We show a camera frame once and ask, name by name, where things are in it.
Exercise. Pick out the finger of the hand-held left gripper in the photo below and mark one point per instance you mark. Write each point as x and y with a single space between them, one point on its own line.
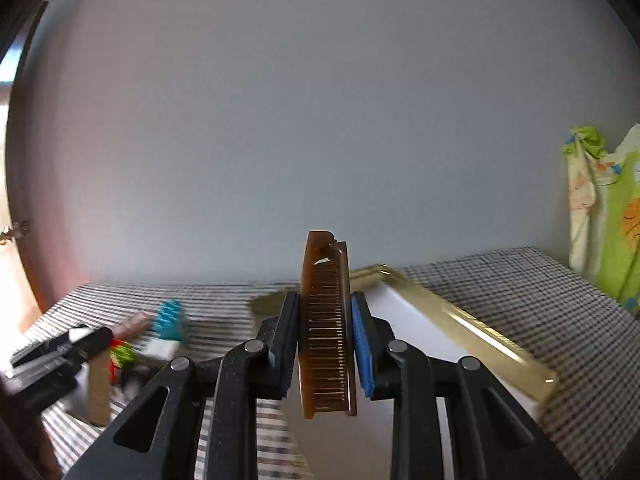
90 342

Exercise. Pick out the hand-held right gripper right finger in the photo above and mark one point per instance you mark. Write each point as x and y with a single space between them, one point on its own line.
361 345

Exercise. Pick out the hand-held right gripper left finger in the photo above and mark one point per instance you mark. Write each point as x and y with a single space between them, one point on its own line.
290 347

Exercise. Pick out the brown translucent folding comb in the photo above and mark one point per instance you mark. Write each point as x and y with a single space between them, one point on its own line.
325 340

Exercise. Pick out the teal toy building block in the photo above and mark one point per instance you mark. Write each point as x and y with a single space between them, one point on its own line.
170 321

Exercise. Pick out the gold tin box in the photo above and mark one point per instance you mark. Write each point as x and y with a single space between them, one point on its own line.
475 327

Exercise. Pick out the person's left forearm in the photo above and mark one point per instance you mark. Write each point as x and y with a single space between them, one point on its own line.
22 440

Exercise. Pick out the red and green small object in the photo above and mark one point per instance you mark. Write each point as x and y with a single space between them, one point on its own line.
121 353

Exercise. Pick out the rose gold small case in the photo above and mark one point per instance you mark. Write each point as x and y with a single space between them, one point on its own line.
132 325

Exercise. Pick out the tan cardboard piece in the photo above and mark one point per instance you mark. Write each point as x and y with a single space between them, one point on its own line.
99 390

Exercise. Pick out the white paper liner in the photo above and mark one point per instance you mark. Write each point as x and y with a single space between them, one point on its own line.
415 320

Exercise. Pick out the white small box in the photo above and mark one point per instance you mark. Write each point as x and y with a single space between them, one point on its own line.
164 348

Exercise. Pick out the brass door latch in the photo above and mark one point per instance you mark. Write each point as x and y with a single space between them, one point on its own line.
17 230

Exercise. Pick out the checkered tablecloth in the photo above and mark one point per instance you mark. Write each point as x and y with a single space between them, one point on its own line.
550 300

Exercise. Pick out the green printed hanging cloth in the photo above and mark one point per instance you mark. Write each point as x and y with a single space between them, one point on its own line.
615 240

